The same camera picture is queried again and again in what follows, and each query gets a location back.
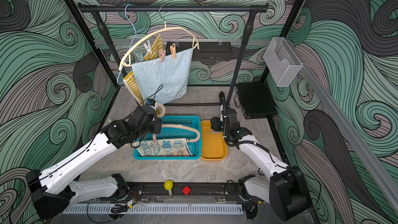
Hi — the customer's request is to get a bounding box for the pink clothespin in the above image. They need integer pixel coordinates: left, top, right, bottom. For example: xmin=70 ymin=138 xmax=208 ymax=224
xmin=159 ymin=49 xmax=166 ymax=63
xmin=151 ymin=134 xmax=158 ymax=147

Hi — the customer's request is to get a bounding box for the pink wooden hanger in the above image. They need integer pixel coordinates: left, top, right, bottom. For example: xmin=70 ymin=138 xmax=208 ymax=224
xmin=129 ymin=102 xmax=202 ymax=147

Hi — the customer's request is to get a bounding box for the bunny pattern towel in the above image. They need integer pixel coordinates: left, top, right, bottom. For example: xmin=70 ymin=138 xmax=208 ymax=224
xmin=137 ymin=139 xmax=193 ymax=157

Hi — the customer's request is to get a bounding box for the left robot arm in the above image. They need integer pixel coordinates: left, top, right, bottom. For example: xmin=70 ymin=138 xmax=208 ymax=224
xmin=26 ymin=105 xmax=162 ymax=220

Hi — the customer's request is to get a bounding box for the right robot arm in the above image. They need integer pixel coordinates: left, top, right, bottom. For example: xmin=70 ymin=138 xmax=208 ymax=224
xmin=210 ymin=92 xmax=311 ymax=221

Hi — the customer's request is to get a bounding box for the cream plastic hanger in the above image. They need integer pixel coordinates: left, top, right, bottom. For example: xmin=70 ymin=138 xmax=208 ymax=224
xmin=119 ymin=20 xmax=200 ymax=71

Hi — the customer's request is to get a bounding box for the yellow plastic tray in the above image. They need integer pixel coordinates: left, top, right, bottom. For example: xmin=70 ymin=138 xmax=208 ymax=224
xmin=201 ymin=120 xmax=228 ymax=161

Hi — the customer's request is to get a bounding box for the black case on floor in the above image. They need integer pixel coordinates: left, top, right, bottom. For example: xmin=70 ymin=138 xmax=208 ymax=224
xmin=236 ymin=82 xmax=277 ymax=119

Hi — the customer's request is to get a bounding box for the teal perforated plastic basket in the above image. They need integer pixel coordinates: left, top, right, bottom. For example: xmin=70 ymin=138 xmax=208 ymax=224
xmin=133 ymin=116 xmax=202 ymax=160

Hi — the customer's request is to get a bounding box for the light blue towel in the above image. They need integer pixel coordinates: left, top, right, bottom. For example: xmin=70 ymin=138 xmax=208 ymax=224
xmin=132 ymin=48 xmax=193 ymax=104

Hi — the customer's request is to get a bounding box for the yellow light bulb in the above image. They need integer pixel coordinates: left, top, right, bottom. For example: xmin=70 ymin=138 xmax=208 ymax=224
xmin=164 ymin=180 xmax=174 ymax=196

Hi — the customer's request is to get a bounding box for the orange clothespin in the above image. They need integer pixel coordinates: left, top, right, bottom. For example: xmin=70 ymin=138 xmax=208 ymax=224
xmin=170 ymin=43 xmax=177 ymax=60

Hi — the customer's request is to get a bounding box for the pink clothespin on blue towel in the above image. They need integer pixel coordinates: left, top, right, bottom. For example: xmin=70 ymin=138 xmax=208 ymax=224
xmin=159 ymin=49 xmax=166 ymax=63

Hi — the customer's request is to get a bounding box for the yellow striped towel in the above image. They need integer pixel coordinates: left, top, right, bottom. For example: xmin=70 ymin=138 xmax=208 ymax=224
xmin=123 ymin=33 xmax=164 ymax=106

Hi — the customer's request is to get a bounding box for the red diamond marker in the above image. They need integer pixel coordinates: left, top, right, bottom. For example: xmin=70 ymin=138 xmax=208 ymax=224
xmin=182 ymin=186 xmax=191 ymax=196

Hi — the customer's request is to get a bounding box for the black clothes rack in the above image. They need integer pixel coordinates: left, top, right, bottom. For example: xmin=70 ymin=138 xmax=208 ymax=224
xmin=78 ymin=3 xmax=268 ymax=105

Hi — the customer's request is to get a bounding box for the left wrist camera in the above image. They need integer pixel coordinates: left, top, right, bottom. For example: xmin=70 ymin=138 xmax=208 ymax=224
xmin=145 ymin=99 xmax=157 ymax=107

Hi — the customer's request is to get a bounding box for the blue wire hanger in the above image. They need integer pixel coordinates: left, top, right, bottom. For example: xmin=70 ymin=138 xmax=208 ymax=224
xmin=116 ymin=4 xmax=139 ymax=85

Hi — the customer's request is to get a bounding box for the clear acrylic wall box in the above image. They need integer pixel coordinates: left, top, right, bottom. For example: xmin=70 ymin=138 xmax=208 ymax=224
xmin=263 ymin=37 xmax=303 ymax=87

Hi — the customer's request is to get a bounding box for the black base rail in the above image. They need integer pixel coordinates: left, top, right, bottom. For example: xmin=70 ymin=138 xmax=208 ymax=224
xmin=60 ymin=181 xmax=308 ymax=204

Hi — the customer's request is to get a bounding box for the white slotted cable duct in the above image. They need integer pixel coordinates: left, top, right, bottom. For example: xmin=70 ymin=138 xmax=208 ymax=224
xmin=63 ymin=203 xmax=244 ymax=215

